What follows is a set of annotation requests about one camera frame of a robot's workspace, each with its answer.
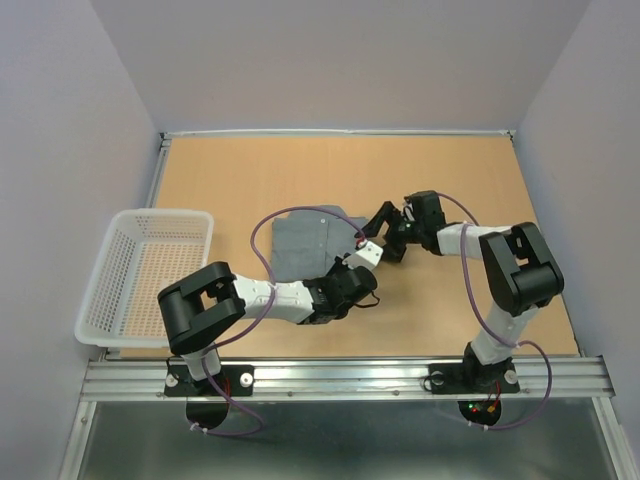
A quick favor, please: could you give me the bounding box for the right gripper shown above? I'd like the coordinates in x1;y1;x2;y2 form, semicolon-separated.
353;200;423;262

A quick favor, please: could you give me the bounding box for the grey long sleeve shirt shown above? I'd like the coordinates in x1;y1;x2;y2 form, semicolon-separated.
270;210;357;283

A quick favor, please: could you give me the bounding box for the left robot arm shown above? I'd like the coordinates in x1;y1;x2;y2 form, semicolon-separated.
157;251;381;396

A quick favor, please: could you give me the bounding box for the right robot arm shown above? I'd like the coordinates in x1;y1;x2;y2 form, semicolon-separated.
362;190;564;391

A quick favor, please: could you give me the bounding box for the white plastic basket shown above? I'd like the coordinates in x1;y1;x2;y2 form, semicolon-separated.
74;208;214;349

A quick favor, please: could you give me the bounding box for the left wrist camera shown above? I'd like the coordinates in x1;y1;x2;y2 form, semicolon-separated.
343;240;383;271

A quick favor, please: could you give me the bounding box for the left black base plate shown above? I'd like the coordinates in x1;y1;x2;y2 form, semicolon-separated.
163;364;255;398

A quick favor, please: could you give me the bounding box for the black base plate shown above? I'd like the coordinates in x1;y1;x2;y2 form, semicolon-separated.
423;362;520;395
163;364;255;398

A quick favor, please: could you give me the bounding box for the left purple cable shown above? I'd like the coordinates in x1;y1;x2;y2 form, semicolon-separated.
189;206;369;435

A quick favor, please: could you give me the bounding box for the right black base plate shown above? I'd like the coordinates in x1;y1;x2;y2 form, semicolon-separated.
423;362;520;395

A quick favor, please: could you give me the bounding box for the aluminium mounting rail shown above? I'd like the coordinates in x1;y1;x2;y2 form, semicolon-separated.
80;356;615;403

